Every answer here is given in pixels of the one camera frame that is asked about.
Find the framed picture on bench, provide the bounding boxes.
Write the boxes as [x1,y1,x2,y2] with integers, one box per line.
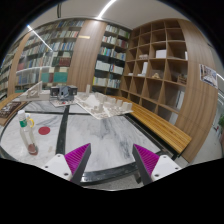
[0,102,21,119]

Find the long wooden bench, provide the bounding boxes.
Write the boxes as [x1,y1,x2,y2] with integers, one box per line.
[115,96,192,154]

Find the glass-front bookcase with books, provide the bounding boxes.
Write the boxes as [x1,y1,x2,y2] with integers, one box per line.
[0,18,84,96]

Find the red round sticker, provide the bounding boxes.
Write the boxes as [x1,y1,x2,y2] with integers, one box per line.
[38,126,50,135]

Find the white architectural city model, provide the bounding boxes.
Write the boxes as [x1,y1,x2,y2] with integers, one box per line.
[75,86,132,120]

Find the wall poster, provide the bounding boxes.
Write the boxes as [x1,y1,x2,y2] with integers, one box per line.
[199,64,218,88]

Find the white building model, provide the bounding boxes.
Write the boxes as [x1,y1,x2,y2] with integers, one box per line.
[19,82,50,101]

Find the open bookshelf with books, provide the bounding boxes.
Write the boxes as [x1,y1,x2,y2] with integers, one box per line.
[92,23,130,95]

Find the clear glass cup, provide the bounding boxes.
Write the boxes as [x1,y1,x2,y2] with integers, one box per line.
[27,116,38,155]

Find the clear plastic water bottle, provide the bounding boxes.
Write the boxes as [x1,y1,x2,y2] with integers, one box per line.
[18,110,28,150]

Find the dark grey building model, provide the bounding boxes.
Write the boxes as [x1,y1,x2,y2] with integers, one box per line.
[50,85,78,101]

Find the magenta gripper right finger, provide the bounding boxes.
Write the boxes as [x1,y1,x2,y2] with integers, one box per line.
[131,143,183,186]

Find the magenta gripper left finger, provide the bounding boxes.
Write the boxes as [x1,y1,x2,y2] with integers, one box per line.
[44,142,92,186]

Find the wooden cubby shelf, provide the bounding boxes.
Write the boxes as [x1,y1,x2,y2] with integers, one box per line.
[119,19,188,124]

